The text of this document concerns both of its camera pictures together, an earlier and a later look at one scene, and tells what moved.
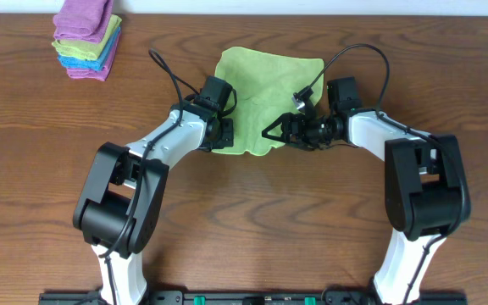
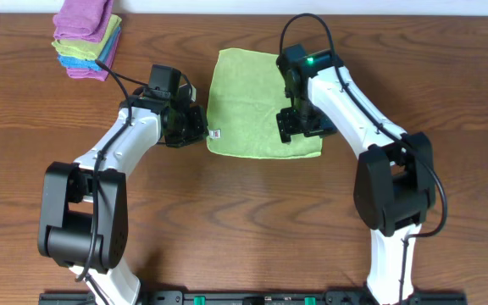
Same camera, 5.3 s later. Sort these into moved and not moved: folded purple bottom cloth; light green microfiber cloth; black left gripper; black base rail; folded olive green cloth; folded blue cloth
Moved: black left gripper; light green microfiber cloth
Not moved: folded blue cloth; black base rail; folded olive green cloth; folded purple bottom cloth
